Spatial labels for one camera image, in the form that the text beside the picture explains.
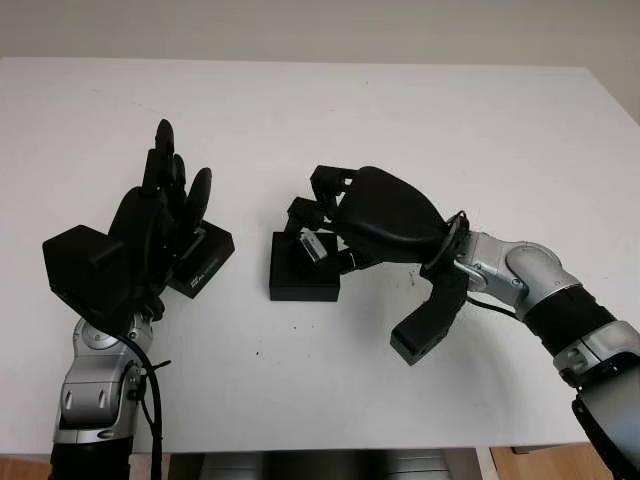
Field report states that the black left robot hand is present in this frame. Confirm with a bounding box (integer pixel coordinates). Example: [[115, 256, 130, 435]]
[[107, 118, 215, 314]]

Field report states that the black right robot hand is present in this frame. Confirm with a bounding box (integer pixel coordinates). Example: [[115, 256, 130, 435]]
[[284, 164, 472, 274]]

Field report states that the black RealSense box lid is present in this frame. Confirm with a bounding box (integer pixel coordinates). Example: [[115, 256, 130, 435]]
[[167, 222, 236, 300]]

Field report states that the small silver RealSense camera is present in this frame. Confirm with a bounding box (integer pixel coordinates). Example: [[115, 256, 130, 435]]
[[298, 230, 330, 265]]

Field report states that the grey robot torso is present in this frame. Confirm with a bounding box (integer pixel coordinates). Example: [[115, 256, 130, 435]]
[[167, 449, 481, 480]]

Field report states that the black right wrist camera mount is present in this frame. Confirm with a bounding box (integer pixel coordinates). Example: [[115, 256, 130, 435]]
[[389, 264, 472, 367]]

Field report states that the black foam-lined camera box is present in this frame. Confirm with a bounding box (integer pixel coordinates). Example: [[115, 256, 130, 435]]
[[268, 231, 341, 303]]

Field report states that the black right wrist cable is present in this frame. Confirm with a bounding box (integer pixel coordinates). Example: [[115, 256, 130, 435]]
[[422, 209, 524, 319]]

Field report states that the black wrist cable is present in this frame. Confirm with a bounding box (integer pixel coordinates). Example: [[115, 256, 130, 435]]
[[117, 329, 172, 480], [422, 209, 524, 319]]

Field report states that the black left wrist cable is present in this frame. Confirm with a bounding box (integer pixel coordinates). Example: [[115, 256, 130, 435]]
[[117, 329, 172, 480]]

